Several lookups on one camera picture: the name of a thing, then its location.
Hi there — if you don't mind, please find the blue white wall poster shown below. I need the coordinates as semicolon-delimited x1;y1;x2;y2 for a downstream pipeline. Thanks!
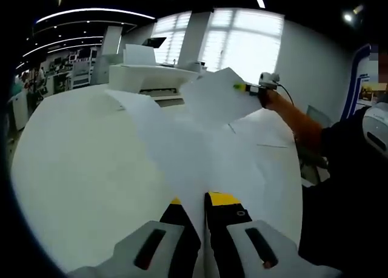
341;44;388;121

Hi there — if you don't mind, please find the wide window with blinds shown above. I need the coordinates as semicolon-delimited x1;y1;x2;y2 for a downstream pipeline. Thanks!
201;8;284;78

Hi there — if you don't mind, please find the small white machine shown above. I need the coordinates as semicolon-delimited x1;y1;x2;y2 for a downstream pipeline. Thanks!
187;61;209;74

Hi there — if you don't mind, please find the person's black shirt torso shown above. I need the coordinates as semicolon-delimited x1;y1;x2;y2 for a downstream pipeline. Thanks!
298;107;388;273

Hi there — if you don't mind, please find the single white printing paper sheet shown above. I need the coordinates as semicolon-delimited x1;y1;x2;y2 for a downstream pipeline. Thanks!
181;67;263;130
104;88;213;239

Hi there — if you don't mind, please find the small black tilted monitor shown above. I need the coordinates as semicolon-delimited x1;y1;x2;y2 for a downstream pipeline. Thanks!
142;36;167;50

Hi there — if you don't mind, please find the white printer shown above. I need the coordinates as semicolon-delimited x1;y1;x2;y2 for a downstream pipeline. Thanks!
107;44;201;106

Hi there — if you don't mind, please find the narrow window with blinds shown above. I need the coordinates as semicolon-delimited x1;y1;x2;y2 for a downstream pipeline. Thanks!
150;12;193;66

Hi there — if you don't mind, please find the white chest-worn device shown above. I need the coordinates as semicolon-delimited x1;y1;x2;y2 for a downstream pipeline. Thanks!
362;103;388;160

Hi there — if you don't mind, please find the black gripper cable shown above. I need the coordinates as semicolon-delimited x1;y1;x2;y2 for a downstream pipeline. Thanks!
277;83;299;112

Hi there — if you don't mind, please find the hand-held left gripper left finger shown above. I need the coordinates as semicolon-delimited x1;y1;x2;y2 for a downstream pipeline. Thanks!
68;195;202;278

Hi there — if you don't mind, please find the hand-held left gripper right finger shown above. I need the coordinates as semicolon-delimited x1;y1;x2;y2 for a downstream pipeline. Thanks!
204;192;342;278

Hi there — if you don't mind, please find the grey office chair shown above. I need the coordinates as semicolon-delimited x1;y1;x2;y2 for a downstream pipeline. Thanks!
298;104;331;185

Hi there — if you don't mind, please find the white table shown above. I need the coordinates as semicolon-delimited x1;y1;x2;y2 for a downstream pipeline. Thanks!
10;83;304;274

